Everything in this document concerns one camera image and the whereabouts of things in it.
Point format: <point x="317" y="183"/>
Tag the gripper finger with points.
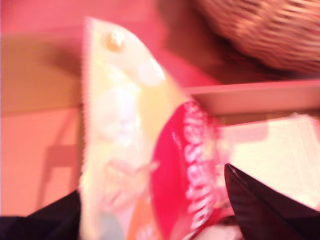
<point x="65" y="220"/>
<point x="270" y="215"/>

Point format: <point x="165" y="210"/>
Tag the Maltesers mini bunnies bag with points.
<point x="125" y="125"/>

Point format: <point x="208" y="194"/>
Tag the brown cardboard box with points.
<point x="250" y="100"/>

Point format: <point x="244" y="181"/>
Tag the woven wicker basket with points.
<point x="262" y="32"/>

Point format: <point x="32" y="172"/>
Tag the white paper sheet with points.
<point x="287" y="155"/>

